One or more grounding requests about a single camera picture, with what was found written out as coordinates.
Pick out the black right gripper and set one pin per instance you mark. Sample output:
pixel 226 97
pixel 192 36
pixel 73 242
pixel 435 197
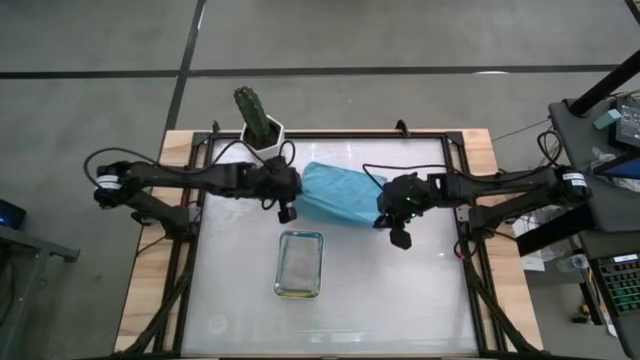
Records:
pixel 407 197

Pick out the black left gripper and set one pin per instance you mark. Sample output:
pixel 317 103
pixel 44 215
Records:
pixel 270 180

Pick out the teal microfiber towel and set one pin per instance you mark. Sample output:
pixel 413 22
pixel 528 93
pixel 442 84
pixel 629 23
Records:
pixel 340 195

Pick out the grey microfiber towel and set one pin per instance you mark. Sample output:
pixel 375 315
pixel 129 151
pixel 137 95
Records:
pixel 300 265

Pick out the white plastic bin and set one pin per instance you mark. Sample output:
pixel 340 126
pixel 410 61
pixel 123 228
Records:
pixel 276 270

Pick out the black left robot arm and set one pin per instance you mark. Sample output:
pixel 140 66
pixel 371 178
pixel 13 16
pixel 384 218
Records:
pixel 175 177

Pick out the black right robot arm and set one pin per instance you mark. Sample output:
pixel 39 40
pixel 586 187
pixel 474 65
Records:
pixel 500 187

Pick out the white hexagonal plant pot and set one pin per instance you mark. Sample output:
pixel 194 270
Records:
pixel 277 132

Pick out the green cactus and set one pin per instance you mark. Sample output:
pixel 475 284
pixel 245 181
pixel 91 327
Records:
pixel 252 112

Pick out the white papers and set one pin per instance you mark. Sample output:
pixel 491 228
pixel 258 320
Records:
pixel 532 260

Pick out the clear plastic bottle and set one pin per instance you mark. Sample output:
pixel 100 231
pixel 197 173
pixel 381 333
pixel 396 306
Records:
pixel 575 262

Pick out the dark grey desk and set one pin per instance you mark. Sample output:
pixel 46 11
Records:
pixel 615 210

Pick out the keyboard with coloured keys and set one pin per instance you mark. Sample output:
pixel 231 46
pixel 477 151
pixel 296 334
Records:
pixel 622 285

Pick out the small teal box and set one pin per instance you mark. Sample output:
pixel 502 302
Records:
pixel 607 119

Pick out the black tablet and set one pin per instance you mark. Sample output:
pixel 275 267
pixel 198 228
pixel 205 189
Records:
pixel 625 169

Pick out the grey metal stand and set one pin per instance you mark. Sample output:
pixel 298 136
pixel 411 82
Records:
pixel 30 242

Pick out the black pole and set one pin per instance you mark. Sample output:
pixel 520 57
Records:
pixel 605 85

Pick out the black computer with blue lights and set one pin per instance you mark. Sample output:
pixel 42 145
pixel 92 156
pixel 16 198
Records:
pixel 12 215

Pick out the black desk monitor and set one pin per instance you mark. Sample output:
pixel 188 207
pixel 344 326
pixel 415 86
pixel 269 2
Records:
pixel 630 125

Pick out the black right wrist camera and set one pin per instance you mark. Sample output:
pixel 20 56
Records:
pixel 401 239

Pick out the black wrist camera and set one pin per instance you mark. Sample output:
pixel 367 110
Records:
pixel 401 239
pixel 287 215

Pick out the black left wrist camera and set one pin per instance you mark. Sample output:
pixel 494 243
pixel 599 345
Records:
pixel 287 215

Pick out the black table frame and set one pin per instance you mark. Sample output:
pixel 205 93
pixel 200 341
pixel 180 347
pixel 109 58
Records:
pixel 350 352

